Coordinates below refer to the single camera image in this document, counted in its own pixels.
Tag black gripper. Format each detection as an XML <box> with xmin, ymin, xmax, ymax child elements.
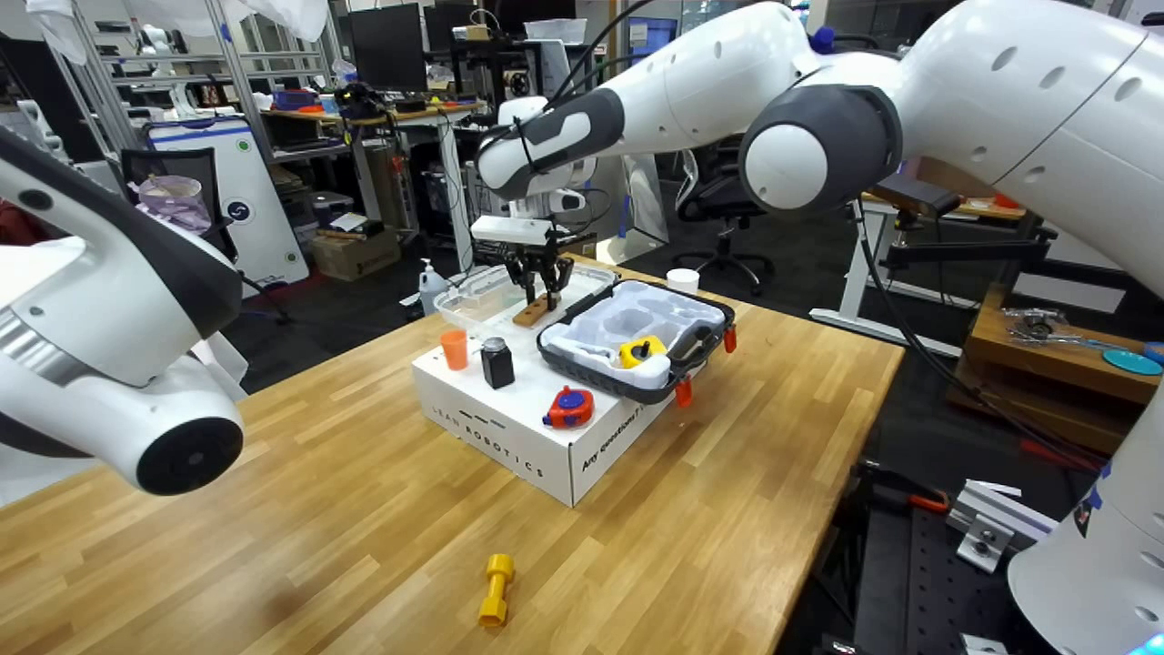
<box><xmin>498</xmin><ymin>236</ymin><xmax>576</xmax><ymax>308</ymax></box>

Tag small wooden block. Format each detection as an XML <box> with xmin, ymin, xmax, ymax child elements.
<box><xmin>508</xmin><ymin>294</ymin><xmax>563</xmax><ymax>333</ymax></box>

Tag clear plastic tray lid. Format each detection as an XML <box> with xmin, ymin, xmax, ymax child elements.
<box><xmin>425</xmin><ymin>260</ymin><xmax>624</xmax><ymax>337</ymax></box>

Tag grey toy tool case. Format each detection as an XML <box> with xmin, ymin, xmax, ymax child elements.
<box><xmin>531</xmin><ymin>276</ymin><xmax>741</xmax><ymax>410</ymax></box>

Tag small orange cup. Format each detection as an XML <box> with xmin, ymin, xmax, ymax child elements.
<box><xmin>438</xmin><ymin>324</ymin><xmax>473</xmax><ymax>375</ymax></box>

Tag clear spray bottle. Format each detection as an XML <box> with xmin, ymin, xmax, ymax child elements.
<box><xmin>413</xmin><ymin>255</ymin><xmax>450</xmax><ymax>313</ymax></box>

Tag yellow toy with black button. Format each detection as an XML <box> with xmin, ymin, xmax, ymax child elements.
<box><xmin>611</xmin><ymin>333</ymin><xmax>675</xmax><ymax>373</ymax></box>

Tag red and blue toy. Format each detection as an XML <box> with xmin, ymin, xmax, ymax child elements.
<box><xmin>538</xmin><ymin>382</ymin><xmax>601</xmax><ymax>432</ymax></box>

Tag white cardboard box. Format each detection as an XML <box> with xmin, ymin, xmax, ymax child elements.
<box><xmin>408</xmin><ymin>269</ymin><xmax>685</xmax><ymax>515</ymax></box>

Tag brown cardboard box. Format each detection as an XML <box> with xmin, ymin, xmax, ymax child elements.
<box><xmin>307</xmin><ymin>222</ymin><xmax>404</xmax><ymax>289</ymax></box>

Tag black office chair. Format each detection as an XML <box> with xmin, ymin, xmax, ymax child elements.
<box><xmin>675</xmin><ymin>166</ymin><xmax>785</xmax><ymax>302</ymax></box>

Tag black computer monitor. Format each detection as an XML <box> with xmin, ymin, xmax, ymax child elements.
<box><xmin>335</xmin><ymin>5</ymin><xmax>430</xmax><ymax>98</ymax></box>

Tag yellow toy dumbbell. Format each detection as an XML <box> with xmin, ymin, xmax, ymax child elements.
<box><xmin>473</xmin><ymin>548</ymin><xmax>519</xmax><ymax>629</ymax></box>

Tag white machine with round logo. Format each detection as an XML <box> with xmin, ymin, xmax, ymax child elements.
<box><xmin>142</xmin><ymin>113</ymin><xmax>313</xmax><ymax>294</ymax></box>

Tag white standing desk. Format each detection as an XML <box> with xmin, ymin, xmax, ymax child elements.
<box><xmin>808</xmin><ymin>192</ymin><xmax>1064</xmax><ymax>364</ymax></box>

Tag white and black foreground robot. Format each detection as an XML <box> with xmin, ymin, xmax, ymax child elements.
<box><xmin>0</xmin><ymin>124</ymin><xmax>255</xmax><ymax>499</ymax></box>

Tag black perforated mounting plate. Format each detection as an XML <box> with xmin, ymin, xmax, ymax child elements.
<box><xmin>843</xmin><ymin>470</ymin><xmax>1099</xmax><ymax>655</ymax></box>

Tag wooden pallet shelf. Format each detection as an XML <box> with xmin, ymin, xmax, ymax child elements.
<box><xmin>941</xmin><ymin>289</ymin><xmax>1164</xmax><ymax>462</ymax></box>

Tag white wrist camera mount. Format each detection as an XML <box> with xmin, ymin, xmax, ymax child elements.
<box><xmin>467</xmin><ymin>211</ymin><xmax>570</xmax><ymax>246</ymax></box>

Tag silver metal bracket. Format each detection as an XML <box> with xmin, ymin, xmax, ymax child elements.
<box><xmin>946</xmin><ymin>478</ymin><xmax>1064</xmax><ymax>575</ymax></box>

